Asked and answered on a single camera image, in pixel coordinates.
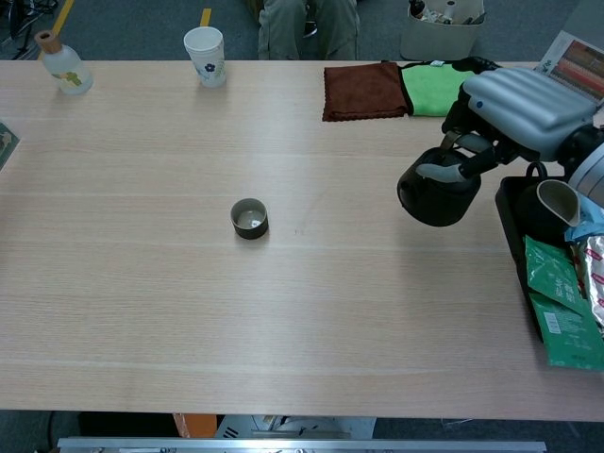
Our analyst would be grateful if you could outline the silver and black right robot hand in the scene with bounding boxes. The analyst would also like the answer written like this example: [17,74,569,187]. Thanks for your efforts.
[417,56,598,183]

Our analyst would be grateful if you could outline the black teapot with wire handle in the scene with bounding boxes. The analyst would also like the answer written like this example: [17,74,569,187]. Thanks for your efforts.
[396,131,482,228]

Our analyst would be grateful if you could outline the dark ceramic tea cup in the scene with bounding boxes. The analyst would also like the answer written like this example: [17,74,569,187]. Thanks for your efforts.
[229,197,270,241]

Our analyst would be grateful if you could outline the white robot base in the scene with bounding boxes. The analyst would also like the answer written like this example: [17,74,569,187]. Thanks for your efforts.
[214,414,378,440]

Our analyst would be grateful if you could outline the colourful printed flat box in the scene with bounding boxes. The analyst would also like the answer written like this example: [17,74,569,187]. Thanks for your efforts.
[532,29,604,103]

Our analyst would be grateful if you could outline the green microfibre cloth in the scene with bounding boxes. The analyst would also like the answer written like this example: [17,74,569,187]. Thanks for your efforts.
[399,59,478,118]

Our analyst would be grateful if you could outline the dark pitcher with beige inside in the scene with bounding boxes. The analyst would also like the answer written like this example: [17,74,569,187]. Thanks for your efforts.
[514,178,581,244]

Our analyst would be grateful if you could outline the black plastic tray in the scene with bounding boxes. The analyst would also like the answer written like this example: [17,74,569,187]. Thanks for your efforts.
[494,160,604,344]

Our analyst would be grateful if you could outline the beige storage bin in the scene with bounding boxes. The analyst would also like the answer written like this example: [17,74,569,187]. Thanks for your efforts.
[399,0,486,61]

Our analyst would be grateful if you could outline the light blue wipes packet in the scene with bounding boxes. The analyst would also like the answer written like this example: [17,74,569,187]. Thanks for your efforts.
[563,193,604,243]

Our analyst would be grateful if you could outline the brown microfibre cloth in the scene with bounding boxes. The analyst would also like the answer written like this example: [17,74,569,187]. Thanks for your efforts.
[322,61,410,123]

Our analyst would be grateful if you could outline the small green tea packet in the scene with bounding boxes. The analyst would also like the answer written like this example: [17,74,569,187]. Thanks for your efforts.
[523,234,591,316]

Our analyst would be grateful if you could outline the silver foil packet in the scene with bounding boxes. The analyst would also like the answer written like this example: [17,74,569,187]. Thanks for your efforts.
[570,234,604,339]

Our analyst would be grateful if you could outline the large green tea packet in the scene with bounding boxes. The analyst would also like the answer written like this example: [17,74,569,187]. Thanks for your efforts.
[528,292,604,372]

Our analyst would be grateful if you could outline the person's legs in khaki trousers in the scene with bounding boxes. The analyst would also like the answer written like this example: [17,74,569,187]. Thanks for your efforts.
[257,0,361,61]

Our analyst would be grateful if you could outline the white paper cup flower print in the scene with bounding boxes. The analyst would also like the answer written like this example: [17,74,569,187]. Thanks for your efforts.
[183,25,228,89]

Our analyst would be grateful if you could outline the orange object under table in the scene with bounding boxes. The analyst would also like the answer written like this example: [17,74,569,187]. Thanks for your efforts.
[172,413,218,439]

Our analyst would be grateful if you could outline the frosted glass bottle wooden cap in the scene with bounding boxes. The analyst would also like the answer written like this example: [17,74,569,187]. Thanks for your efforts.
[34,29,94,96]

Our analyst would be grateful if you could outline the black metal stand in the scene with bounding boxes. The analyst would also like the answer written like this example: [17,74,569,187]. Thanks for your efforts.
[0,0,60,60]

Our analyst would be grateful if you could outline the dark green printed card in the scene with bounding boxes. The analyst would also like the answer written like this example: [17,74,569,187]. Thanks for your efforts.
[0,121,22,172]

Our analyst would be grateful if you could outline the aluminium profile rail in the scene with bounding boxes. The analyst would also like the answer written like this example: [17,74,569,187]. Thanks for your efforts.
[56,436,547,453]

